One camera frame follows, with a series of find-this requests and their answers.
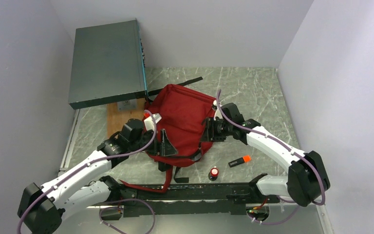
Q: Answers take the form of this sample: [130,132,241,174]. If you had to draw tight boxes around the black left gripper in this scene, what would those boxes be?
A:
[129,129,177,156]

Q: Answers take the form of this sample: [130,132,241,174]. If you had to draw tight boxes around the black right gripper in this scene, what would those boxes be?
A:
[200,117,233,142]

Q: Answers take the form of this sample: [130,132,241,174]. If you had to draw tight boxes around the red backpack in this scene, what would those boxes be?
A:
[118,83,215,193]

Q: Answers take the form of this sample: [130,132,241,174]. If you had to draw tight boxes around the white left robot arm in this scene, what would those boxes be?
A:
[17,117,178,234]

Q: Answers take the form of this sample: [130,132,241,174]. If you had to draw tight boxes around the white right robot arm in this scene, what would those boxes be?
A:
[201,101,330,207]

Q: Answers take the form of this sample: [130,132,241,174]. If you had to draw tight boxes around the orange highlighter marker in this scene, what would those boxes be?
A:
[228,155,251,168]

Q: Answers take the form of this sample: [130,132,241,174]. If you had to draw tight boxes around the wooden board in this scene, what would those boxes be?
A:
[106,98,146,137]

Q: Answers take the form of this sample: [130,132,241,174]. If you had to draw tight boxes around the dark grey box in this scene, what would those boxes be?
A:
[68,19,147,110]

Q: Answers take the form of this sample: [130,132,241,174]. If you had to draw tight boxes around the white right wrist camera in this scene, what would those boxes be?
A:
[212,100,223,120]

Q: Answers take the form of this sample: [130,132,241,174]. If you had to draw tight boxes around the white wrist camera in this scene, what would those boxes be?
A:
[143,110,162,131]
[212,100,223,120]

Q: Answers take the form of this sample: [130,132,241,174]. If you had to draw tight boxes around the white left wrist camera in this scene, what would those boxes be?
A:
[143,110,162,131]

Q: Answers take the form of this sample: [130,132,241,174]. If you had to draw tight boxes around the metal post with base plate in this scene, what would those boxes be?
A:
[117,99,138,111]

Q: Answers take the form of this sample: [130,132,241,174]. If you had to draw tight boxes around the black mounting rail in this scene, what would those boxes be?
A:
[101,182,279,217]

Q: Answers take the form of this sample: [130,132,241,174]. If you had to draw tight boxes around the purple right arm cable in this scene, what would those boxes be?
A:
[215,90,328,226]

